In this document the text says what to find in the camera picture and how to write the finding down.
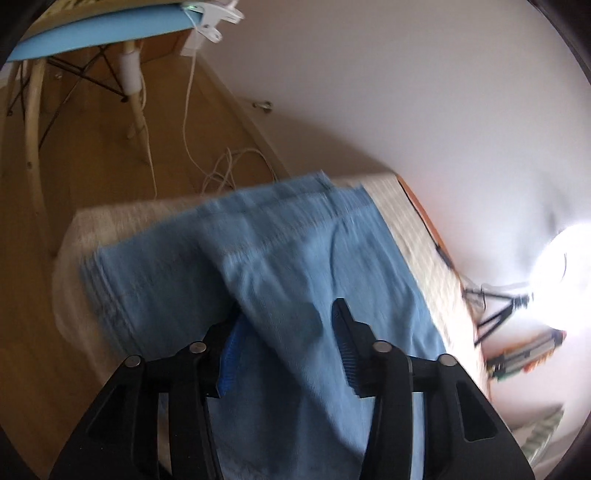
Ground blue ironing board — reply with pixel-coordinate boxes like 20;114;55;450
0;0;206;259

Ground colourful striped bundle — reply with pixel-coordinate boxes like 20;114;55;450
486;329;567;385

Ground black tripod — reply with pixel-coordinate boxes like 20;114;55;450
463;285;533;348

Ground white clamp device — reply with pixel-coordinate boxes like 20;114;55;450
181;0;245;45

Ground bright white lamp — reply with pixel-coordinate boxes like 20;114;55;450
530;225;591;334

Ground white power cable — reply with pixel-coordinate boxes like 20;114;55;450
181;44;279;195

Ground orange bed sheet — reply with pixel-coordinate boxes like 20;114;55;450
398;176;464;280

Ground beige plaid blanket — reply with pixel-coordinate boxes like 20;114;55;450
52;173;491;480

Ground green striped white pillow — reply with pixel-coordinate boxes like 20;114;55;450
516;403;567;468

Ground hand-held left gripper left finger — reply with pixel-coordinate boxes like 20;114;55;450
48;306;246;480

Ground blue towel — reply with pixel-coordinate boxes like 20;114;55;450
81;171;448;480

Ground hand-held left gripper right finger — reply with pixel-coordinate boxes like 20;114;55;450
331;298;536;480

